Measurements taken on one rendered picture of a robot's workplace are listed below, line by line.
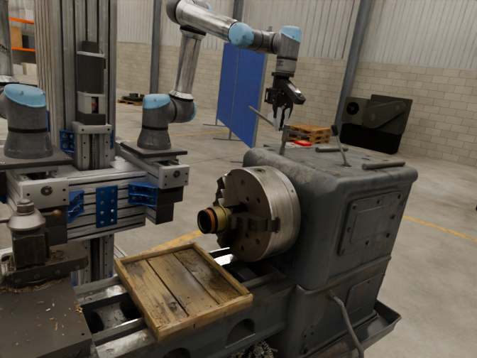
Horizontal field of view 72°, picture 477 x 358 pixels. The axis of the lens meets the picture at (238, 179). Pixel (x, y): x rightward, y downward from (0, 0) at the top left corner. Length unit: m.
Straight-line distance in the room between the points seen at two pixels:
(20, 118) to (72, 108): 0.28
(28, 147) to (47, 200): 0.20
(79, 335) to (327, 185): 0.75
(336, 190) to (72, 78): 1.10
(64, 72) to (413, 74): 10.17
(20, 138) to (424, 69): 10.42
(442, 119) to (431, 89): 0.91
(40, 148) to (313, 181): 0.93
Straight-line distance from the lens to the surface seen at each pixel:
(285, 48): 1.24
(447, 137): 10.82
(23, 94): 1.30
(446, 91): 10.83
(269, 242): 1.01
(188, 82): 1.56
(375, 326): 1.71
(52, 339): 0.82
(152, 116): 1.48
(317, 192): 1.05
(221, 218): 1.00
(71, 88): 1.52
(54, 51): 1.50
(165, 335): 0.92
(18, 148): 1.34
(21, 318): 0.89
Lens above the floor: 1.52
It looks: 17 degrees down
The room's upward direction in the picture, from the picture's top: 8 degrees clockwise
